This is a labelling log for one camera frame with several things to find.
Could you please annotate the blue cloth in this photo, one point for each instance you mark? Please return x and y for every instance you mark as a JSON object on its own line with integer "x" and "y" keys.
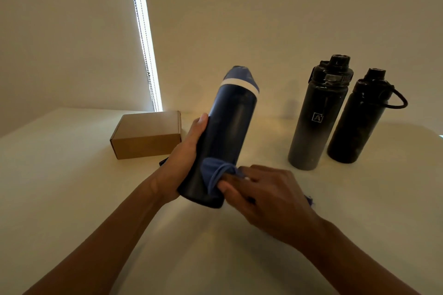
{"x": 213, "y": 172}

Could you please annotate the navy bottle with blue lid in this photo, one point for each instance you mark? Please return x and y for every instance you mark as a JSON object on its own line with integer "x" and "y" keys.
{"x": 225, "y": 132}

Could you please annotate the person's left forearm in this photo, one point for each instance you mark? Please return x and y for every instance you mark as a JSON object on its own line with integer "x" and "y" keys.
{"x": 93, "y": 253}

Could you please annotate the barcode label black marker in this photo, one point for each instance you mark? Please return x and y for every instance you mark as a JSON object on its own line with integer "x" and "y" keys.
{"x": 163, "y": 161}

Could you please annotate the person's right forearm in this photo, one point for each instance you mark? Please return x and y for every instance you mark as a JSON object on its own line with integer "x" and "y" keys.
{"x": 360, "y": 267}

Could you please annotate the brown paper box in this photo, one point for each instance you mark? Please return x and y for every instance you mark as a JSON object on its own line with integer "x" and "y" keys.
{"x": 145, "y": 135}

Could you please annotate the person's left hand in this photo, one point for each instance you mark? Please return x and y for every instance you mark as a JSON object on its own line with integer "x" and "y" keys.
{"x": 176, "y": 167}

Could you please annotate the person's right hand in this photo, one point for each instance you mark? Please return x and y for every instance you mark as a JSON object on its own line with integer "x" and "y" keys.
{"x": 280, "y": 205}

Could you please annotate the black grey gradient bottle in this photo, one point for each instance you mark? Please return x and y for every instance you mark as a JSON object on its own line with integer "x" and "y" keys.
{"x": 318, "y": 118}

